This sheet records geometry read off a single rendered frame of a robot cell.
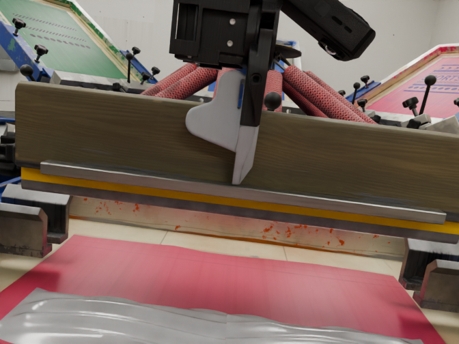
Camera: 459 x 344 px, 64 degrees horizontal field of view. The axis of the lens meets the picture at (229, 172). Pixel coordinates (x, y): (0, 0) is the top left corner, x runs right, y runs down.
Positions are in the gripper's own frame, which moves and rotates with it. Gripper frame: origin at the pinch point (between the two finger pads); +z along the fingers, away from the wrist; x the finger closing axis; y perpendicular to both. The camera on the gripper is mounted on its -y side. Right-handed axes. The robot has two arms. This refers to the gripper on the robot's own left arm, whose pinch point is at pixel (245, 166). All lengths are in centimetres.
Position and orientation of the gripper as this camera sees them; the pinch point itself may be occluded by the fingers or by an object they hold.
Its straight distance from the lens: 33.6
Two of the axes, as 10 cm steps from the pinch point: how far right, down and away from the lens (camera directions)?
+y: -9.9, -1.3, 0.1
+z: -1.2, 9.7, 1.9
